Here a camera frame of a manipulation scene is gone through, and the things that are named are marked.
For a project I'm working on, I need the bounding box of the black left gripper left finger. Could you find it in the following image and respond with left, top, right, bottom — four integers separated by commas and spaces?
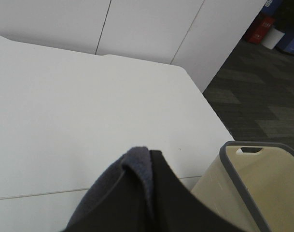
64, 169, 152, 232

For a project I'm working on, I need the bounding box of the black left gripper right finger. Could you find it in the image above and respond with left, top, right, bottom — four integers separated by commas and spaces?
150, 150, 243, 232

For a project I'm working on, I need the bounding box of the dark grey towel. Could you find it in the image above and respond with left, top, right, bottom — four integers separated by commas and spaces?
66, 146, 154, 228

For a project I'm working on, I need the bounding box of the beige basket grey rim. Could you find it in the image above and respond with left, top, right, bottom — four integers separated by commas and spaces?
191, 141, 294, 232

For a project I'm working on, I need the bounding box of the red box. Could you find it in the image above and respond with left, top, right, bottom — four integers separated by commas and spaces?
243, 13, 275, 44

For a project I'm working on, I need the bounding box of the blue board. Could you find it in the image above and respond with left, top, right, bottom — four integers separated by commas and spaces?
261, 0, 294, 56

